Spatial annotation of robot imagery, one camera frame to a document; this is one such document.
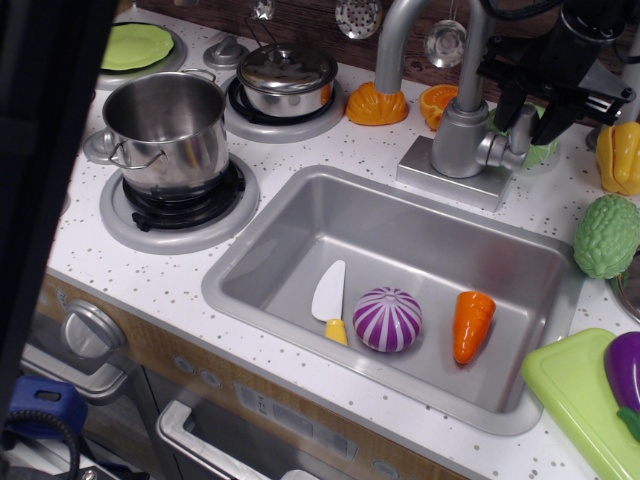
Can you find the back left stove burner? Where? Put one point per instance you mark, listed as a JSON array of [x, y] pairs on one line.
[[109, 80]]

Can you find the silver oven knob front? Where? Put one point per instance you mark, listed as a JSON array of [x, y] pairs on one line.
[[89, 332]]

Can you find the purple toy eggplant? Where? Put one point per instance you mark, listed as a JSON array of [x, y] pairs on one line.
[[621, 363]]

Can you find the white toy knife yellow handle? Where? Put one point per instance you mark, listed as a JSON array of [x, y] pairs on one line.
[[327, 302]]

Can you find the small lidded steel pot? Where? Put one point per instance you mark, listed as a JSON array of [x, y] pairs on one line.
[[287, 79]]

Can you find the silver toy faucet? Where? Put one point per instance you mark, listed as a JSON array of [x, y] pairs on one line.
[[462, 161]]

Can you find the orange toy carrot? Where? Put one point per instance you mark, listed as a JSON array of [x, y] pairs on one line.
[[474, 312]]

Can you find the blue clamp with black cable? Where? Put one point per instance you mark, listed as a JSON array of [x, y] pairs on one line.
[[44, 409]]

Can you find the stove burner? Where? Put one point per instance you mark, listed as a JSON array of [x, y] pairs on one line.
[[185, 226], [109, 80], [283, 131]]

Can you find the green toy plate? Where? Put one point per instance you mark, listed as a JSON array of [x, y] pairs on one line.
[[133, 46]]

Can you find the dark foreground post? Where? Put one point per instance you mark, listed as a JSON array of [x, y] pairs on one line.
[[51, 52]]

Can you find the steel bowl rim right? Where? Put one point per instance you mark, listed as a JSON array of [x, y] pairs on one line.
[[625, 288]]

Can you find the silver toy sink basin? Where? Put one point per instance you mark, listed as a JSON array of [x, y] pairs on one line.
[[434, 302]]

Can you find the orange toy pumpkin half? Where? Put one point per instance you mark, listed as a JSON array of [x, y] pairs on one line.
[[369, 107]]

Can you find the silver stove knob middle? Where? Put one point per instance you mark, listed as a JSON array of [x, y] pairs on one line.
[[99, 148]]

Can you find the green toy cabbage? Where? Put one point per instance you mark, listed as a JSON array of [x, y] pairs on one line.
[[537, 154]]

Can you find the silver stove knob top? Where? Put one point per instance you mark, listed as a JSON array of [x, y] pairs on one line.
[[226, 54]]

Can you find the silver faucet lever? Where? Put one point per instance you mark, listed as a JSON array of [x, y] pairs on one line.
[[509, 151]]

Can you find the back right stove burner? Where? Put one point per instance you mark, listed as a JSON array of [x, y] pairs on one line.
[[283, 131]]

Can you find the purple striped toy onion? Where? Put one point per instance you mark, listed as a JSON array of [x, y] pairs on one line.
[[387, 319]]

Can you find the front stove burner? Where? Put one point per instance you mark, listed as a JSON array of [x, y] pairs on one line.
[[185, 226]]

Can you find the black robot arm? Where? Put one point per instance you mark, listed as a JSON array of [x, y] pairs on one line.
[[591, 23]]

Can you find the large steel pot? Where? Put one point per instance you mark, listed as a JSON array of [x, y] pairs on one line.
[[168, 133]]

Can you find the hanging steel strainer spoon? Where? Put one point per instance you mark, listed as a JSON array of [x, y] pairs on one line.
[[358, 19]]

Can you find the green cutting board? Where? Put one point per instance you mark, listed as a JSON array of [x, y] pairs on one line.
[[568, 377]]

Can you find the silver oven door handle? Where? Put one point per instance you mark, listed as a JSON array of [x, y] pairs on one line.
[[228, 453]]

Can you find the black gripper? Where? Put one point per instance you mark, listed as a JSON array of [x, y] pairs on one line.
[[567, 76]]

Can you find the silver stove knob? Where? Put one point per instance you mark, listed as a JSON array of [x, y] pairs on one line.
[[226, 54], [99, 148]]

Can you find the hanging steel ladle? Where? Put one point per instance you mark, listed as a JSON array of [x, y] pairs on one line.
[[444, 45]]

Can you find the yellow toy bell pepper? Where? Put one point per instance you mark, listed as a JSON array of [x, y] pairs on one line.
[[617, 157]]

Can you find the green toy bitter melon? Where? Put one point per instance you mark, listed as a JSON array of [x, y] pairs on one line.
[[607, 237]]

